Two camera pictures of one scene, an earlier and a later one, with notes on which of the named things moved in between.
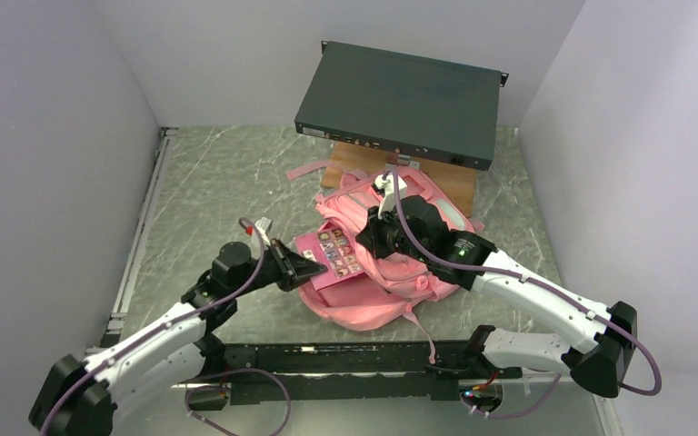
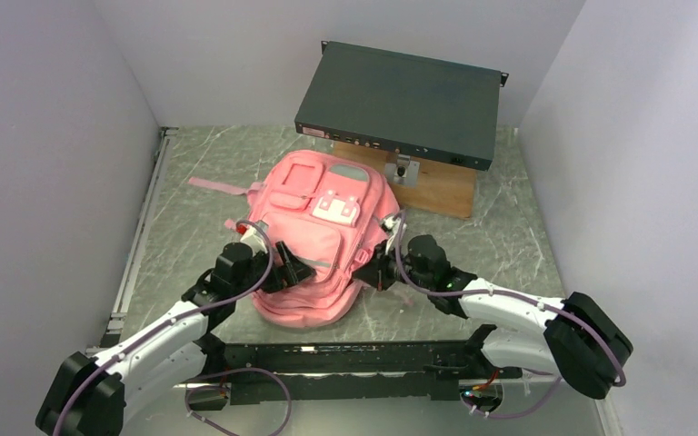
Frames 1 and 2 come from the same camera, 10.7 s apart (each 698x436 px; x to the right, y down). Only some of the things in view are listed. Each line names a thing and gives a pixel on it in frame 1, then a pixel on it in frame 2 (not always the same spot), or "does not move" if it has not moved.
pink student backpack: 393,285 -> 328,210
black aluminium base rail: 353,371 does not move
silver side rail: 119,313 does not move
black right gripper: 371,234 -> 373,273
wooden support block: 454,183 does not move
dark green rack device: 434,111 does not move
